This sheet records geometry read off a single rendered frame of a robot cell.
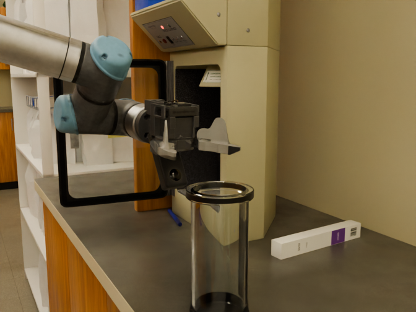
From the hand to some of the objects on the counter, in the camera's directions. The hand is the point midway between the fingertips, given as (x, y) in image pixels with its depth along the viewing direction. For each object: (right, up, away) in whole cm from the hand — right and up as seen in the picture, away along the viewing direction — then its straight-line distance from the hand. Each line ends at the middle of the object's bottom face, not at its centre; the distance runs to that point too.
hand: (208, 156), depth 74 cm
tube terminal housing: (+8, -18, +56) cm, 60 cm away
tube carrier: (+2, -26, +2) cm, 26 cm away
